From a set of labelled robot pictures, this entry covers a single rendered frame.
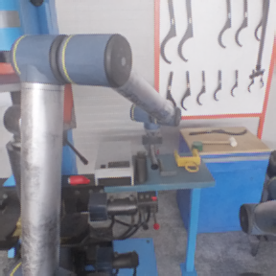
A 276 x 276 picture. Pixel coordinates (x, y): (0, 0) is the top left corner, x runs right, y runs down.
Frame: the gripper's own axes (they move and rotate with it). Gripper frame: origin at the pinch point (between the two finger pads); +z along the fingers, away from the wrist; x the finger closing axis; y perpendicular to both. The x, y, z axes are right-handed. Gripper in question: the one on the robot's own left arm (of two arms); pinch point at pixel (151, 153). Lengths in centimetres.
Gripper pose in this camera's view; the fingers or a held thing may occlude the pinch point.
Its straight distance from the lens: 175.2
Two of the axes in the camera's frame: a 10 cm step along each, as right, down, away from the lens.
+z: 0.2, 9.2, 3.9
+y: -0.4, -3.9, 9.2
